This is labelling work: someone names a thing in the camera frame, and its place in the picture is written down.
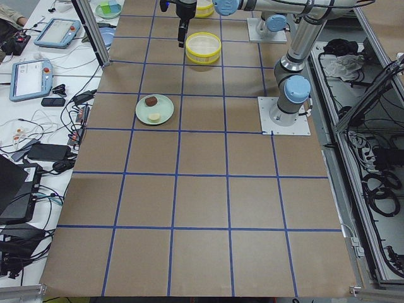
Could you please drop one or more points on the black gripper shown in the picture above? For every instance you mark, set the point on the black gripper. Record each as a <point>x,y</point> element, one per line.
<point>185,10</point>

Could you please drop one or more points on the yellow steamer basket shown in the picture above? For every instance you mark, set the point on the yellow steamer basket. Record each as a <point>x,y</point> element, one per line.
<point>204,8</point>
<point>203,48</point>

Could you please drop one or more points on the brown bun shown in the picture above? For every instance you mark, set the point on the brown bun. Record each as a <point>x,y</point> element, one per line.
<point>151,101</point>

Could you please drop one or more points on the cream white bun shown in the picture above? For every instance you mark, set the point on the cream white bun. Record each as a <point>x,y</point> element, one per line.
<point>154,117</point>

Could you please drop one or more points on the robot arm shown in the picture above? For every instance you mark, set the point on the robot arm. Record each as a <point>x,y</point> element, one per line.
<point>293,87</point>
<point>270,24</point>

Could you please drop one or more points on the green bowl with blocks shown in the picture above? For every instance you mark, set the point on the green bowl with blocks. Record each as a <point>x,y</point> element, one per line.
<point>108,9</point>

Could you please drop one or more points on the blue plate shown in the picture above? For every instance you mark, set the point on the blue plate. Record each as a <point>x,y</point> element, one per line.
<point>107,34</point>

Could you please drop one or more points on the light green plate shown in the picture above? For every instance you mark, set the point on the light green plate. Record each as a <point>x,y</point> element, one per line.
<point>164,106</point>

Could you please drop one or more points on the teach pendant far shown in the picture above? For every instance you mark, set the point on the teach pendant far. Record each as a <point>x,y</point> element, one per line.
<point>58,33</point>

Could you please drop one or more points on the teach pendant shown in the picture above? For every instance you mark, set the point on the teach pendant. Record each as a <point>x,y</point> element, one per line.
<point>31,79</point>
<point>58,33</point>

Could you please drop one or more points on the teach pendant near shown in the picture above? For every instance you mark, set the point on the teach pendant near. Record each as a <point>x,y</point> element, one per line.
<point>31,79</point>

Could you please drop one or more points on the crumpled white cloth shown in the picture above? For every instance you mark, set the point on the crumpled white cloth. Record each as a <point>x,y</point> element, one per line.
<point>345,67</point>

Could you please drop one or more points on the black power adapter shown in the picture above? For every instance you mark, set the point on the black power adapter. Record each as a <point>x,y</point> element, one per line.
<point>48,152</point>

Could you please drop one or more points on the black laptop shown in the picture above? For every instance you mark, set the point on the black laptop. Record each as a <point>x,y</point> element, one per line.
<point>19,184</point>

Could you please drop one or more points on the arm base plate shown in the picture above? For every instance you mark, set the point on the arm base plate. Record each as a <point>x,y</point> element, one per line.
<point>277,123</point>
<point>277,38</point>

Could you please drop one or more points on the aluminium frame post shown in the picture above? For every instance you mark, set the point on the aluminium frame post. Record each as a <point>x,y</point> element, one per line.
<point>86,16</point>

